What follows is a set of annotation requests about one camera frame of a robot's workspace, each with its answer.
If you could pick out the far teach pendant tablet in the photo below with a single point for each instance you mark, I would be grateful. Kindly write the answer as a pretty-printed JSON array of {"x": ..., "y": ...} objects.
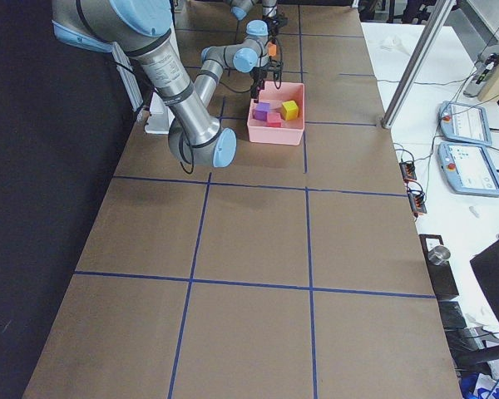
[{"x": 464, "y": 123}]

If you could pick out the near teach pendant tablet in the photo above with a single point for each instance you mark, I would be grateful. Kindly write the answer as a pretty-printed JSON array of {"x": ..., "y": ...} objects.
[{"x": 468, "y": 169}]

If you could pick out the black box under cup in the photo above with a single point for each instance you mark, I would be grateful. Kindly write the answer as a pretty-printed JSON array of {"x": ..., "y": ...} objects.
[{"x": 442, "y": 280}]

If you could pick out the metal cup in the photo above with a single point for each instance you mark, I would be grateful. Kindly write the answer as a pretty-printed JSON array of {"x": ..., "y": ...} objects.
[{"x": 438, "y": 255}]

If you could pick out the pink plastic bin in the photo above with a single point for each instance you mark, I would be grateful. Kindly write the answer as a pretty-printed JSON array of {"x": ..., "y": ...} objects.
[{"x": 290, "y": 132}]

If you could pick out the far orange connector strip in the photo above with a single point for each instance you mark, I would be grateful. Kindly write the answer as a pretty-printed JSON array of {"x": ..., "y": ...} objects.
[{"x": 408, "y": 170}]

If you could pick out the pink foam block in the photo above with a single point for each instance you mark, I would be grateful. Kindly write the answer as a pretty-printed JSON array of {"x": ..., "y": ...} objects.
[{"x": 274, "y": 119}]

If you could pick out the aluminium frame post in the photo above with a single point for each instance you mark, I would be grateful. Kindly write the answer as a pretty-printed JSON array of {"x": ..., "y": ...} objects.
[{"x": 418, "y": 57}]

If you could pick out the orange connector strip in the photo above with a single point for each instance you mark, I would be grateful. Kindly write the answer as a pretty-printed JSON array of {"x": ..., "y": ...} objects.
[
  {"x": 408, "y": 170},
  {"x": 416, "y": 197}
]

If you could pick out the teach pendant tablet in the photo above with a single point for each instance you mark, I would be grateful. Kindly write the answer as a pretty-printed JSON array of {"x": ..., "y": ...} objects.
[
  {"x": 464, "y": 123},
  {"x": 468, "y": 169}
]

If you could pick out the yellow-green foam block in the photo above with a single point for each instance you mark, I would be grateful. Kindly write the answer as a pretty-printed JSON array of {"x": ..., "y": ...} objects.
[{"x": 289, "y": 110}]

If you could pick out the near orange connector strip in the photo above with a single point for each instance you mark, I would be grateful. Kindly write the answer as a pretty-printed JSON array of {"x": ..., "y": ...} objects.
[{"x": 416, "y": 197}]

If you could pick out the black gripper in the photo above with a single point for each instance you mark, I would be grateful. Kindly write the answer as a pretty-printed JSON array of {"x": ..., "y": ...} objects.
[
  {"x": 277, "y": 20},
  {"x": 258, "y": 76}
]

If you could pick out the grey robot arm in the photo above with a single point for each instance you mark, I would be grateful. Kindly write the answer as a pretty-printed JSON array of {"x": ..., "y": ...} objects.
[
  {"x": 240, "y": 9},
  {"x": 143, "y": 30}
]

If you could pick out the orange foam block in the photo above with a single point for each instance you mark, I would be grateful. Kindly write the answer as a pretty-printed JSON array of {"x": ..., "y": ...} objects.
[{"x": 272, "y": 49}]

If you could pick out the purple foam block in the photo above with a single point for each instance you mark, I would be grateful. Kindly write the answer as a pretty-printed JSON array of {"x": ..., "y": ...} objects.
[{"x": 261, "y": 111}]

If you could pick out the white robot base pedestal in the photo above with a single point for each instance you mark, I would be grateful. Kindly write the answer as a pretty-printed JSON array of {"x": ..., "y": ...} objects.
[{"x": 159, "y": 116}]

